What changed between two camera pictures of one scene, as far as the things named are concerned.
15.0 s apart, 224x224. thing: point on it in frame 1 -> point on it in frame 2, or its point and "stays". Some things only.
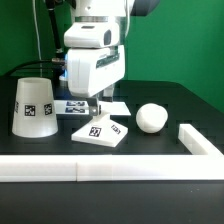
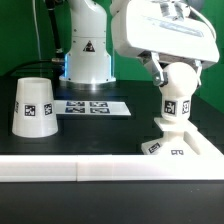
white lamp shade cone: [34, 113] stays
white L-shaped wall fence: [206, 162] stays
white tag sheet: [109, 108] stays
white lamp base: [101, 130] -> [174, 141]
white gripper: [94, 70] -> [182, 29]
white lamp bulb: [151, 118] -> [176, 91]
